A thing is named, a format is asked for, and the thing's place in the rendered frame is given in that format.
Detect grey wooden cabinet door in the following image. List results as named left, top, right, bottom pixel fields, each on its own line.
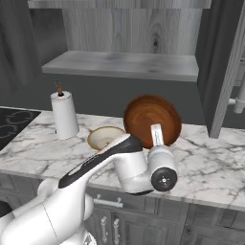
left=0, top=0, right=69, bottom=97
left=196, top=0, right=245, bottom=140

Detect white paper towel roll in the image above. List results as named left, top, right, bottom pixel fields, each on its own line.
left=50, top=80, right=80, bottom=141

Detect white cabinet door handle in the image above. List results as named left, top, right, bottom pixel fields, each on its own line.
left=227, top=91, right=245, bottom=115

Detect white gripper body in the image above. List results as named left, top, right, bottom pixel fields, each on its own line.
left=150, top=123, right=165, bottom=147

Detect grey cupboard door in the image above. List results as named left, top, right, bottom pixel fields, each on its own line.
left=110, top=210, right=189, bottom=245
left=85, top=207, right=112, bottom=245

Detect black hob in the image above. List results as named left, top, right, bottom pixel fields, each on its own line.
left=0, top=107, right=42, bottom=151

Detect beige bowl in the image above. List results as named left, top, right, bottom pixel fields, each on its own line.
left=87, top=125, right=127, bottom=152

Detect grey drawer front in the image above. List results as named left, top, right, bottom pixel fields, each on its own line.
left=0, top=172, right=44, bottom=201
left=188, top=203, right=245, bottom=232
left=86, top=186, right=159, bottom=215

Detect white cupboard door handle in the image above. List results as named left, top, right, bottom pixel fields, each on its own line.
left=112, top=217, right=121, bottom=245
left=100, top=215, right=109, bottom=244

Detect white drawer handle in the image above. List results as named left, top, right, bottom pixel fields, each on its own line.
left=93, top=193, right=124, bottom=209

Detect brown wooden bowl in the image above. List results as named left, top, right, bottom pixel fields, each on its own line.
left=122, top=94, right=183, bottom=150

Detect grey wooden wall cabinet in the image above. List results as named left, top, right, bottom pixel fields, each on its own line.
left=27, top=0, right=212, bottom=83

